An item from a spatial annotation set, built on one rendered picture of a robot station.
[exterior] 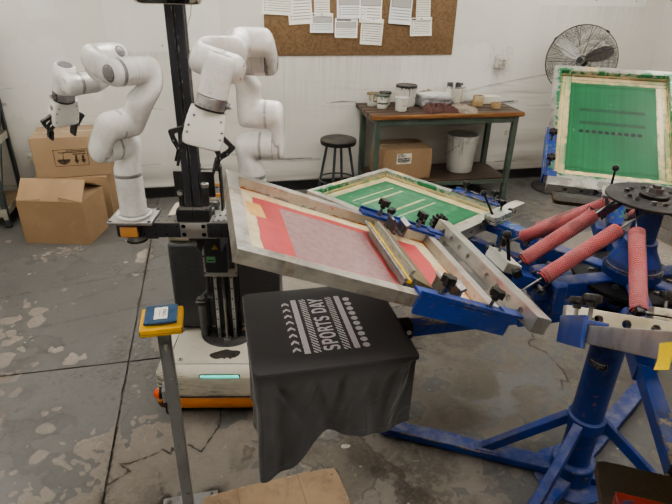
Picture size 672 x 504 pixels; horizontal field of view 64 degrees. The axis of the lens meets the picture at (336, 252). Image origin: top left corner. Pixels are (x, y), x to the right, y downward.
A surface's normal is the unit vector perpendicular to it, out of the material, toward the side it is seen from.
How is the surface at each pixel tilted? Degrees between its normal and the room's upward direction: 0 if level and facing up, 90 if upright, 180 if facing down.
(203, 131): 91
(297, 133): 90
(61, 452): 0
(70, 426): 0
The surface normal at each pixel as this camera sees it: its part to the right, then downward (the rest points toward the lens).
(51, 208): -0.02, 0.44
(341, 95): 0.22, 0.44
